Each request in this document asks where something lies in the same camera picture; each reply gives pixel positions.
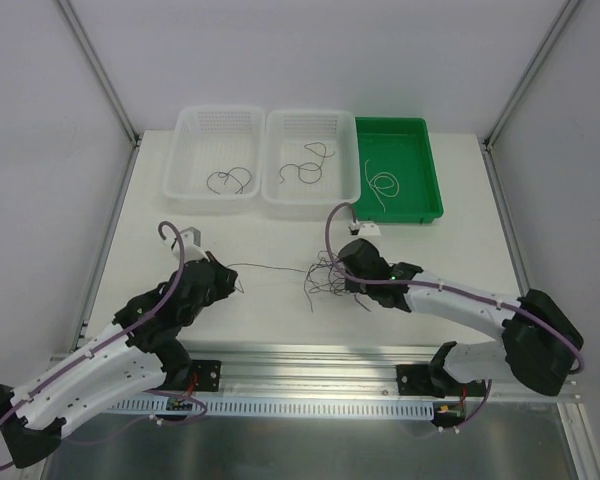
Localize wire bundle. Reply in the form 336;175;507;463
302;249;376;315

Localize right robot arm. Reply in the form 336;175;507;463
336;239;584;398

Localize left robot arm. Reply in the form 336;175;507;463
0;259;238;469

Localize green plastic tray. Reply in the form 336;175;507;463
355;117;444;224

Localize middle white mesh basket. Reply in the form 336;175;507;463
260;109;361;220

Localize white mesh basket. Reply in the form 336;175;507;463
162;105;265;215
260;109;361;220

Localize left white mesh basket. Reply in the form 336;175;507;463
162;105;265;215

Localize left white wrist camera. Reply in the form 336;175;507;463
162;227;207;263

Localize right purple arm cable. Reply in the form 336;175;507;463
325;202;585;376

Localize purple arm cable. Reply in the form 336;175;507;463
325;202;585;376
0;220;191;474

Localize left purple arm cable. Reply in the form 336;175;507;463
0;220;191;474

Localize white wire in green tray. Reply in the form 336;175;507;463
365;159;401;212

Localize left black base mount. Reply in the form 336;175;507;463
186;360;222;393

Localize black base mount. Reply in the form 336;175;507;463
186;360;222;393
395;364;438;397

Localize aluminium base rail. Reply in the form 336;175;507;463
39;341;581;401

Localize white slotted cable duct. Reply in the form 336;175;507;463
108;394;434;421

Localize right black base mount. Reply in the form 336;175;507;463
395;364;438;397

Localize left aluminium frame post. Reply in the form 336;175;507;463
53;0;141;147

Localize aluminium frame post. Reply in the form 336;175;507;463
483;0;585;152
53;0;141;147

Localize right aluminium frame post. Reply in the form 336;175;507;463
483;0;585;152

